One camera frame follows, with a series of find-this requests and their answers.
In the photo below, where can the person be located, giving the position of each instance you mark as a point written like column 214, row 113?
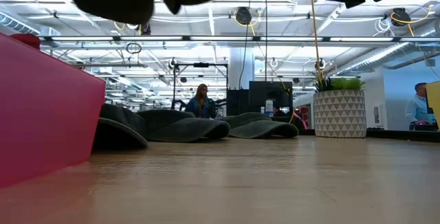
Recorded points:
column 417, row 109
column 201, row 103

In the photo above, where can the black monitor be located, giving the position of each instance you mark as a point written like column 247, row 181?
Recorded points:
column 269, row 93

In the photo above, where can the long ceiling light strip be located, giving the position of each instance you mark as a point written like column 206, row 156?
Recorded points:
column 220, row 38

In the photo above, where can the spiky air plant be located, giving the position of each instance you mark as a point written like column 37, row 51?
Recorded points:
column 323, row 81

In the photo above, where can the potted green plant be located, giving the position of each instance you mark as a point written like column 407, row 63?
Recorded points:
column 340, row 114

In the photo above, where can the green succulent plant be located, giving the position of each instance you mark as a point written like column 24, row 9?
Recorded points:
column 347, row 84

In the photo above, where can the red plastic tray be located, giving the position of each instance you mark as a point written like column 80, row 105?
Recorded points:
column 44, row 114

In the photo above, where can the black background rig frame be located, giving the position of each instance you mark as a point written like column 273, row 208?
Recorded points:
column 200, row 65

